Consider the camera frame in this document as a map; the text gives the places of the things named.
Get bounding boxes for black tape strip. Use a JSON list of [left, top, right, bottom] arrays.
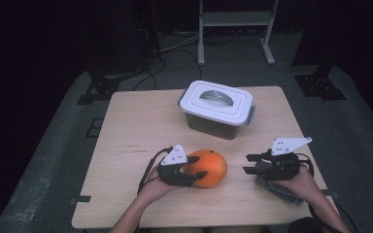
[[69, 194, 92, 206]]

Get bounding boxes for grey fluffy cloth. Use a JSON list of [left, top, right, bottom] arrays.
[[254, 175, 306, 207]]

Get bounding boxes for white metal frame stand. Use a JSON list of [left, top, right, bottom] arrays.
[[197, 0, 281, 67]]

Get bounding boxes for orange plush toy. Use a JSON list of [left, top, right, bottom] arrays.
[[182, 149, 228, 189]]

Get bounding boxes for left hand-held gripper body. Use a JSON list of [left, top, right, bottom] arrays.
[[156, 143, 196, 188]]

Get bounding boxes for black metal stand base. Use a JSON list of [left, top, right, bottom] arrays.
[[76, 71, 123, 106], [293, 63, 348, 102]]

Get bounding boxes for thin black cable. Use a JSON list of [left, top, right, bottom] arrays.
[[335, 203, 359, 233]]

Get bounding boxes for person's right hand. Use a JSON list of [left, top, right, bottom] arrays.
[[279, 162, 325, 202]]

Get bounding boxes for black tape square mark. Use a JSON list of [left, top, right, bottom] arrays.
[[85, 117, 105, 139]]

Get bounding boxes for white box lid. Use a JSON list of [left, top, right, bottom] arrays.
[[178, 80, 254, 127]]

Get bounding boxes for light floor cable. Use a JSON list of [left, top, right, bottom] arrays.
[[159, 31, 202, 53]]

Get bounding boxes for black floor cable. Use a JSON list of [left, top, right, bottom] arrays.
[[131, 48, 204, 92]]

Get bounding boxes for person's left hand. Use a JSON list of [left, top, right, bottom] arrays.
[[137, 165, 177, 204]]

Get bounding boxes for dark round object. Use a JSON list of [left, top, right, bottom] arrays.
[[288, 216, 322, 233]]

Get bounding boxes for left hand-held gripper cable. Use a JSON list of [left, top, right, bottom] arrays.
[[137, 146, 175, 195]]

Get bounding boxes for clear grey storage box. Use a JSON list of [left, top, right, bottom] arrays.
[[184, 110, 256, 141]]

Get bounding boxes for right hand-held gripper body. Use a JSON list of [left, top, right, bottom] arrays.
[[254, 136, 314, 182]]

